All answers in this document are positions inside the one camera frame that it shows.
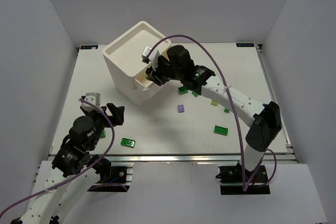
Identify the lime green lego brick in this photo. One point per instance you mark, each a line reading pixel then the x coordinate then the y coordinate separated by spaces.
pixel 214 103

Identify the white three-drawer cabinet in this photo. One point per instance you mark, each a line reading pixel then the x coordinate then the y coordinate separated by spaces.
pixel 123 58

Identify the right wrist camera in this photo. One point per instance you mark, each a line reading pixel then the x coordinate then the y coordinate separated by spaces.
pixel 149 55

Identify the dark green lego upside down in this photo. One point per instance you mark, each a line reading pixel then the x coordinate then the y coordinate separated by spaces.
pixel 182 90

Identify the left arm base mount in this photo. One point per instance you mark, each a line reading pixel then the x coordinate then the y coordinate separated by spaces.
pixel 119 180

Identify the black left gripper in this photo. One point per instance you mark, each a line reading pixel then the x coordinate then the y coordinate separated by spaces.
pixel 104 115

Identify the white top drawer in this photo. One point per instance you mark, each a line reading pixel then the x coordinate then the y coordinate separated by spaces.
pixel 145 85

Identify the green three-hole lego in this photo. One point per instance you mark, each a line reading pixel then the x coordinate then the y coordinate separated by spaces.
pixel 220 130
pixel 125 142

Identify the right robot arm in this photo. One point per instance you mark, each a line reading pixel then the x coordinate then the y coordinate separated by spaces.
pixel 263 120

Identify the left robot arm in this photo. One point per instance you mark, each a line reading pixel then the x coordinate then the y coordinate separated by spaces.
pixel 74 170

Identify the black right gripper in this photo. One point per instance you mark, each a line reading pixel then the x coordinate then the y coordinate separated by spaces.
pixel 158 70

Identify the purple lego with studs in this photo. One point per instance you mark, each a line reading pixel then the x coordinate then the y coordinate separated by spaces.
pixel 180 108

